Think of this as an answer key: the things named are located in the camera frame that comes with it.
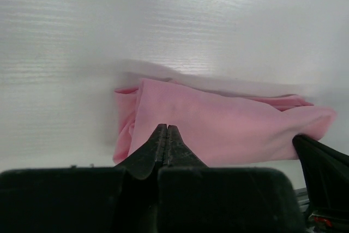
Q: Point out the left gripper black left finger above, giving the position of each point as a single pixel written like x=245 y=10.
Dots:
x=93 y=199

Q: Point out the pink t-shirt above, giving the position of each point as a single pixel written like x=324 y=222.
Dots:
x=219 y=130

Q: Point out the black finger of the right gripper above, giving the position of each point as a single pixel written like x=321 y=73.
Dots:
x=326 y=174

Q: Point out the aluminium rail frame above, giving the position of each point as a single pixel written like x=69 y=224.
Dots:
x=302 y=199

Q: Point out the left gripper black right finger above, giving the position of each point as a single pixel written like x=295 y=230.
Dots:
x=195 y=198

